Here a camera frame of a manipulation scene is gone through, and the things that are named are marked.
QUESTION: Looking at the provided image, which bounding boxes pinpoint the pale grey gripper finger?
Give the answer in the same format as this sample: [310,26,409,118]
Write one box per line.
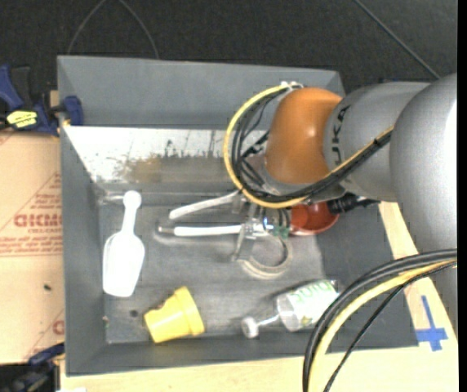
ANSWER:
[158,224,246,238]
[168,191,242,221]

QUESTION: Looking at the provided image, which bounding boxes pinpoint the grey metal bin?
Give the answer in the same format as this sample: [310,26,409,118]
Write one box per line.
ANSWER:
[56,54,419,376]

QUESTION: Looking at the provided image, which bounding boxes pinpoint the red bowl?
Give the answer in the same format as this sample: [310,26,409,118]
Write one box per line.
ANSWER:
[289,201,340,237]

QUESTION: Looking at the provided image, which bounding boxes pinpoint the white plastic scoop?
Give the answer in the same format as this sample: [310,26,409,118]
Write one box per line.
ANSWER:
[101,189,146,298]

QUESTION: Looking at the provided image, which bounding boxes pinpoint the yellow plastic cup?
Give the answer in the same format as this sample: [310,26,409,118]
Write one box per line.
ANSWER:
[143,286,206,345]

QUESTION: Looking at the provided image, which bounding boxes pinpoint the clear plastic bottle green print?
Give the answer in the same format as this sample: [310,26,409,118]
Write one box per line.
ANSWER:
[240,278,341,340]

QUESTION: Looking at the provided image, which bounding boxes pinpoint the brown cardboard board red print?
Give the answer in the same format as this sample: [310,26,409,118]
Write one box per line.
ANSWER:
[0,121,67,368]

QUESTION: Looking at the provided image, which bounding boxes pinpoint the black cylinder on white bracket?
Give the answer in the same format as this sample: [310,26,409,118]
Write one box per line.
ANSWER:
[326,194,381,216]

